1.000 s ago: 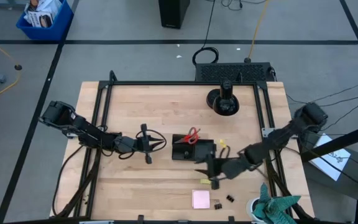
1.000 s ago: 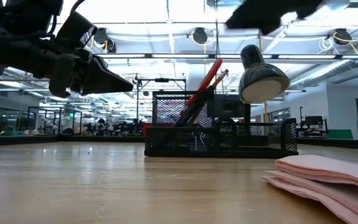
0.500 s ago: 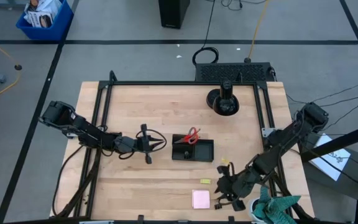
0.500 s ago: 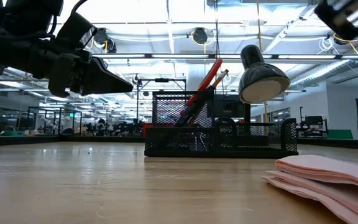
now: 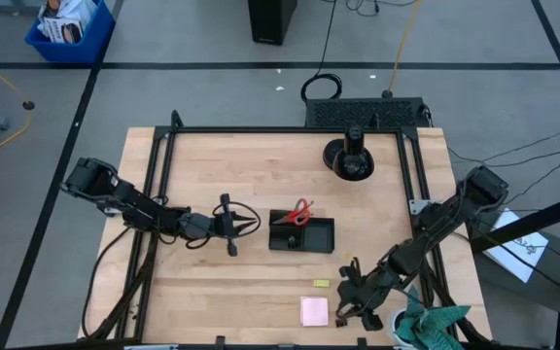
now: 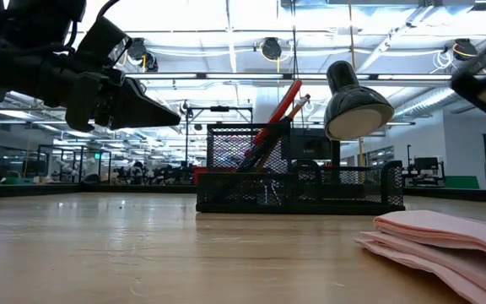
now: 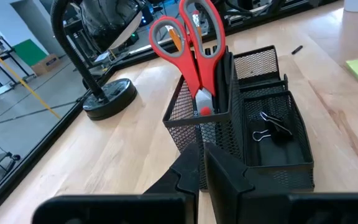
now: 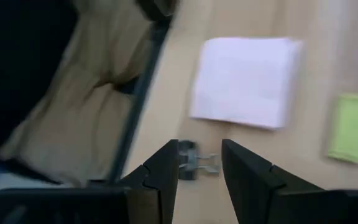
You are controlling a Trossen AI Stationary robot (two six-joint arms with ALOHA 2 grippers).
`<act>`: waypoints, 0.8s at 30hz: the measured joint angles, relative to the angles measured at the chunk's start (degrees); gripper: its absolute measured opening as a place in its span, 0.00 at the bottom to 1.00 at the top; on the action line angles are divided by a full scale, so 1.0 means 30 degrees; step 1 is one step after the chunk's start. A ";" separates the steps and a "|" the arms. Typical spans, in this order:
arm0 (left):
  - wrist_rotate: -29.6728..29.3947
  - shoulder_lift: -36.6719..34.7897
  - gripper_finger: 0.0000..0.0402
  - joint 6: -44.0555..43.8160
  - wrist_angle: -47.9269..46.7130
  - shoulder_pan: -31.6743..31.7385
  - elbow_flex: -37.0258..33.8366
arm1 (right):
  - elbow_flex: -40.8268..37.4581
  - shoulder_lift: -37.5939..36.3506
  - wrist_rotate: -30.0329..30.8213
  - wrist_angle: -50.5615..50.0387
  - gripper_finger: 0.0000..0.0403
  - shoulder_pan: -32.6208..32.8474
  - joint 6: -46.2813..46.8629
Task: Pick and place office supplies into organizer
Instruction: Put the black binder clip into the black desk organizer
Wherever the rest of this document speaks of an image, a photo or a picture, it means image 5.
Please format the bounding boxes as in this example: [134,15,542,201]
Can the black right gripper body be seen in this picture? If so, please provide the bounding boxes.
[336,264,399,333]

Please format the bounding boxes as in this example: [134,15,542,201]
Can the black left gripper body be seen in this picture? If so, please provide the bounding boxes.
[178,192,239,258]

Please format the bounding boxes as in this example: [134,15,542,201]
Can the red handled scissors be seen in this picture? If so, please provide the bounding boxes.
[271,197,316,228]

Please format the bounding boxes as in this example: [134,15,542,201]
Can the black mesh desk organizer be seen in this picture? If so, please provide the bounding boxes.
[267,208,336,255]

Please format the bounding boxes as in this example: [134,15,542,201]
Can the white plant pot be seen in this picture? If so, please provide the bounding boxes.
[385,309,420,349]

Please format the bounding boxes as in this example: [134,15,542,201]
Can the teal artificial plant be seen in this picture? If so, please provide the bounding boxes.
[395,285,472,350]

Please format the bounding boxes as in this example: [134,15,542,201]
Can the grey metal mounting plate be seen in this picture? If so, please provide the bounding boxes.
[408,198,432,216]

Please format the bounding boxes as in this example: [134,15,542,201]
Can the black perforated case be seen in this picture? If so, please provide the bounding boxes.
[303,96,432,130]

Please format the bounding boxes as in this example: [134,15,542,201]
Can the white paper sheet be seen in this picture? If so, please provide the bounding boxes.
[482,208,550,284]

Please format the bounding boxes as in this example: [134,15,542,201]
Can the black metal stand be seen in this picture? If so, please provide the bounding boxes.
[469,187,560,350]

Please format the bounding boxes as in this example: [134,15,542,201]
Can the blue plastic bin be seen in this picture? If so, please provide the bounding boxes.
[24,0,117,65]

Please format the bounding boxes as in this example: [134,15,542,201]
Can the white printed package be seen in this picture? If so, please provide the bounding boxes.
[36,0,97,45]

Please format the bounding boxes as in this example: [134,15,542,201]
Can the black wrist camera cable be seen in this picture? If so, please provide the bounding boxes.
[185,199,263,250]

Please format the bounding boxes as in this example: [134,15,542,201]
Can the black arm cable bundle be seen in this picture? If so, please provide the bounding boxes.
[81,226,159,341]
[418,252,493,349]

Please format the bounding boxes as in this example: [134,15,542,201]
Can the black aluminium table frame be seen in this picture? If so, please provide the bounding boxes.
[114,109,461,350]

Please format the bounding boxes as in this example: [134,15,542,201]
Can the black coiled floor cable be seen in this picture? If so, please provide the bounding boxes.
[299,0,344,104]

